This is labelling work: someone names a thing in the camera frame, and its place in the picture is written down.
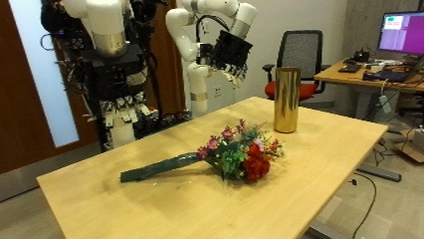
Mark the artificial flower bouquet green wrap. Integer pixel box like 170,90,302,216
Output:
120,119,286,184

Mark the tall gold cylinder vase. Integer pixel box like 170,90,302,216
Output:
273,67,302,134

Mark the black mesh red office chair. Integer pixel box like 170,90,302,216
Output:
261,30,331,103

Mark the brown door frosted glass panel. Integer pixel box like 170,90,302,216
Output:
0,0,101,175

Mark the black keyboard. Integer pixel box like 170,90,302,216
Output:
338,64,363,74

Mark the wooden office desk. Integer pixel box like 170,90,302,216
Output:
313,58,424,120

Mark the black laptop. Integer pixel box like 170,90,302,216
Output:
362,56,424,84

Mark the white hanging power adapter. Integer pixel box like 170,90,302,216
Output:
378,95,394,114

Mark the computer monitor purple screen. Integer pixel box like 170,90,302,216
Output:
376,11,424,56

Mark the grey table foot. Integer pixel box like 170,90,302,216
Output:
355,163,403,183

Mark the cardboard box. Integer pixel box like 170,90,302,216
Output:
394,128,424,163

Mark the black floor cable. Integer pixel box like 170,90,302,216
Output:
349,172,379,239

